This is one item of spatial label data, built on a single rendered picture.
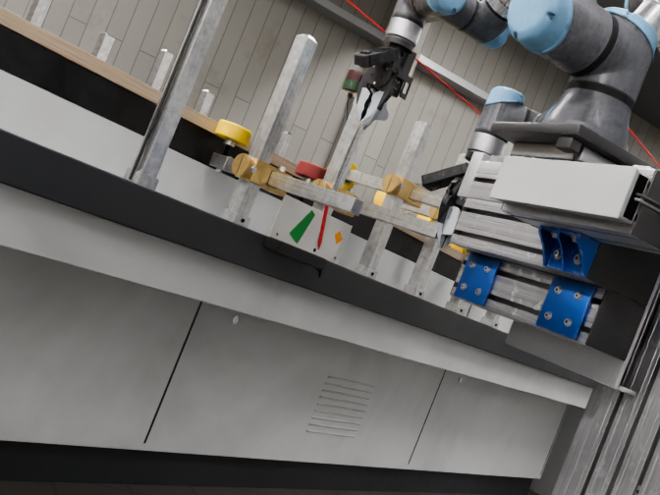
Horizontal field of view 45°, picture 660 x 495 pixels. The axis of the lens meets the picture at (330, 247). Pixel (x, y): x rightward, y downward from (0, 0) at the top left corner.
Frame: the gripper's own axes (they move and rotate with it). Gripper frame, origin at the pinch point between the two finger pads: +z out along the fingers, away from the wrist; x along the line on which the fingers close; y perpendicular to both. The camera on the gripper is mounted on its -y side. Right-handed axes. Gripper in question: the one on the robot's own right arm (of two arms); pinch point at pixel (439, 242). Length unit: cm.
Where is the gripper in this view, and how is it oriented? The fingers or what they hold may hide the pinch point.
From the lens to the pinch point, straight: 174.5
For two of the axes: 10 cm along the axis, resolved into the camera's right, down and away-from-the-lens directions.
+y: 7.2, 2.8, -6.3
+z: -3.8, 9.3, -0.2
